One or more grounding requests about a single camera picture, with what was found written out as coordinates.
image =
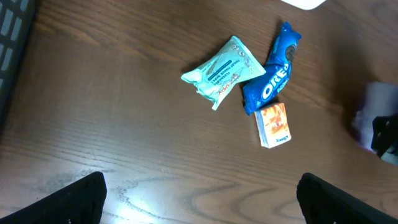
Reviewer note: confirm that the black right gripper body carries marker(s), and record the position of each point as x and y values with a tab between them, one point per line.
384	142

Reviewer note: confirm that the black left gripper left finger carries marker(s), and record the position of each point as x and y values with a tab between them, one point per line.
79	202

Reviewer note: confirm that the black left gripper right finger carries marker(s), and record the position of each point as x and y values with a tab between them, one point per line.
323	203

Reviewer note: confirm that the red purple snack packet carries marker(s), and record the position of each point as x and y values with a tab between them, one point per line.
379	99

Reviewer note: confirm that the orange tissue pack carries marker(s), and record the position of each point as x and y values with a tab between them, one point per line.
272	125

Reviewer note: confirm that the blue Oreo packet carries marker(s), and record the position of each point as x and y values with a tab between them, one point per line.
261	90

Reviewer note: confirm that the teal wipes packet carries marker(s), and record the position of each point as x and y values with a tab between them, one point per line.
234	63

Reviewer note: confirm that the grey plastic basket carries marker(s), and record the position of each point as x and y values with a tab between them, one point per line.
16	20

